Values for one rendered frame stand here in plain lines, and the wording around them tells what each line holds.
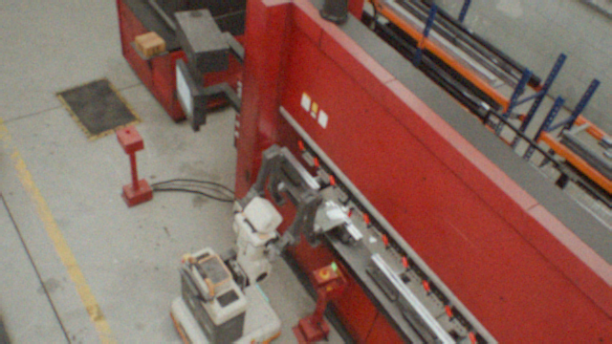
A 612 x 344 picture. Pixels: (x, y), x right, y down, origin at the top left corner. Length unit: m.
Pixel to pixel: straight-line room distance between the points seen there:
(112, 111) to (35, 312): 2.42
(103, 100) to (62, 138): 0.67
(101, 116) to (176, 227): 1.71
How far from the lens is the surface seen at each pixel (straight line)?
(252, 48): 4.11
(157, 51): 5.55
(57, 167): 5.97
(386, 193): 3.64
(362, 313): 4.32
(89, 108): 6.54
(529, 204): 2.93
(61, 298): 5.05
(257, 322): 4.49
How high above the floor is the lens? 4.21
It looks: 46 degrees down
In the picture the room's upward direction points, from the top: 11 degrees clockwise
